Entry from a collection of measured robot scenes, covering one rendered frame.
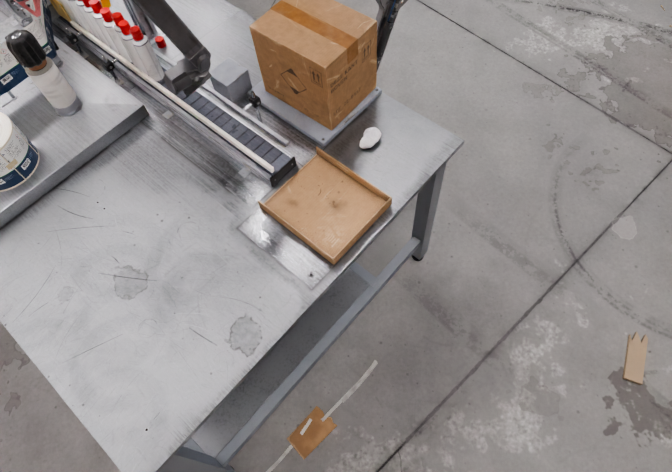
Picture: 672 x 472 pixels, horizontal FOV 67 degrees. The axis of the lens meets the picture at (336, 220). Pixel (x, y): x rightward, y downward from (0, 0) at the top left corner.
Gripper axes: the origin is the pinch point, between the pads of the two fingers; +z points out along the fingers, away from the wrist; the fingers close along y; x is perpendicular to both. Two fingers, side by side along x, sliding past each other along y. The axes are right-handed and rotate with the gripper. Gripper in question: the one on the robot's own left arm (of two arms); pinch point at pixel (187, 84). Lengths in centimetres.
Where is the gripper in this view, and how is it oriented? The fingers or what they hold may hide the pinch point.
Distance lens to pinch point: 175.2
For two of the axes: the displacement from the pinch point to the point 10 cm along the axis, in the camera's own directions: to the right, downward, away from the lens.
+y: -6.7, 6.6, -3.4
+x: 6.0, 7.5, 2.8
